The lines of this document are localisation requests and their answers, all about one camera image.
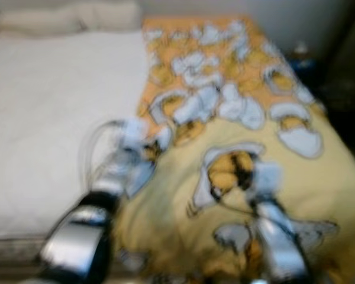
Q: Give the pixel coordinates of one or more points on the yellow cartoon egg blanket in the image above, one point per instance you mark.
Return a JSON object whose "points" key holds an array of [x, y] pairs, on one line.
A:
{"points": [[248, 148]]}

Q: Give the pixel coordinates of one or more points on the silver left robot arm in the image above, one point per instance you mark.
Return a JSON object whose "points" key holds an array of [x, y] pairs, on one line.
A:
{"points": [[92, 219]]}

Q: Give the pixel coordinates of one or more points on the blue bottle with brown cap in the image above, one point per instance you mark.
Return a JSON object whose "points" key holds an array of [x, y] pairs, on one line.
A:
{"points": [[300, 59]]}

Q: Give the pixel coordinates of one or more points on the dark cabinet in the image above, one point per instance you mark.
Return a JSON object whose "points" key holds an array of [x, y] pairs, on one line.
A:
{"points": [[349, 59]]}

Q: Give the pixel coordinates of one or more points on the white quilted mattress pad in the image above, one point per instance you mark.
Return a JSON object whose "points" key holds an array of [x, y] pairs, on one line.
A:
{"points": [[53, 118]]}

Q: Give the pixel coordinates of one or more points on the beige bolster pillow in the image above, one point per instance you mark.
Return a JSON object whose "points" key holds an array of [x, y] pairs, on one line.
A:
{"points": [[65, 18]]}

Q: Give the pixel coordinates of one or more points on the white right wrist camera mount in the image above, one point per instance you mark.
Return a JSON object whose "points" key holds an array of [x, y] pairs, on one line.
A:
{"points": [[266, 177]]}

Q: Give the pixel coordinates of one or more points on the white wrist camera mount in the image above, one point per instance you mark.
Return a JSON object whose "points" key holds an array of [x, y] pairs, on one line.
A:
{"points": [[132, 133], [266, 177]]}

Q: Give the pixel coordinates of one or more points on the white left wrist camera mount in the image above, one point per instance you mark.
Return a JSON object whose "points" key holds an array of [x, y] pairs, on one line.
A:
{"points": [[132, 133]]}

